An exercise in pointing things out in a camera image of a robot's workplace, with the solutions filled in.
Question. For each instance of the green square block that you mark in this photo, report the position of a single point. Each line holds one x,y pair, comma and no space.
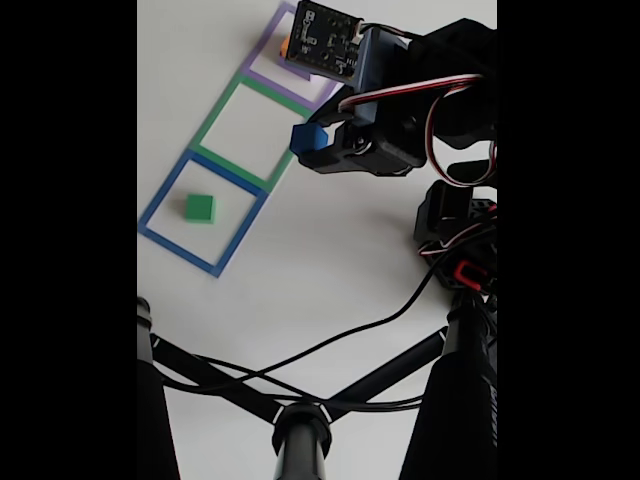
199,207

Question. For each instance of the black tripod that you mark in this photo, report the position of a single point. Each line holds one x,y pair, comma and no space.
300,445

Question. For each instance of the small blue cube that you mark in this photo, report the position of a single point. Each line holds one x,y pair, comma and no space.
307,137

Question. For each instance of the green tape square outline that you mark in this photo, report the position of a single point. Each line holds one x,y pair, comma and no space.
212,120

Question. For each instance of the orange square block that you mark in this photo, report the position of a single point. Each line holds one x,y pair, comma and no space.
283,49

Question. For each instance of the red clamp piece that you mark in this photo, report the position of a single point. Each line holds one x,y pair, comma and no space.
470,272

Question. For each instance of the purple tape square outline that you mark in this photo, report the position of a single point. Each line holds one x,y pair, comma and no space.
260,65

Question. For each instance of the camera circuit board blue mount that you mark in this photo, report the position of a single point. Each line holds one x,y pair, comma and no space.
330,40

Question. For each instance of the blue tape square outline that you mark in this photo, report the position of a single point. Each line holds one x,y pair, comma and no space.
160,205

